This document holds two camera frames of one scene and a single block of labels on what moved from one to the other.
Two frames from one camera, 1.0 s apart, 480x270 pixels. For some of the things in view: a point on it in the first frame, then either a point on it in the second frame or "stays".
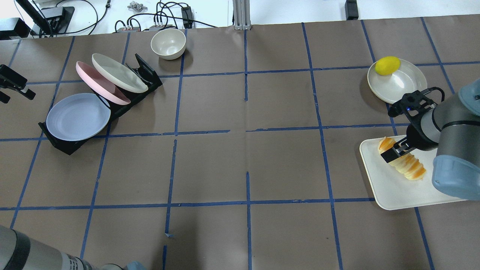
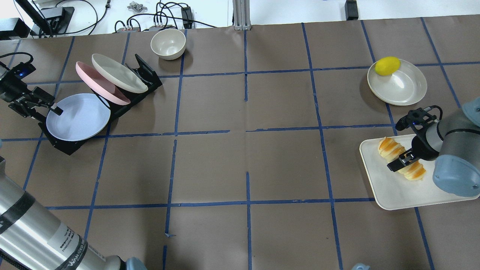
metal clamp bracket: x=136 y=7 stays
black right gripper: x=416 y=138 → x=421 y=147
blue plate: x=78 y=116 stays
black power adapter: x=186 y=14 stays
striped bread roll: x=406 y=164 stays
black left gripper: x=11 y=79 → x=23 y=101
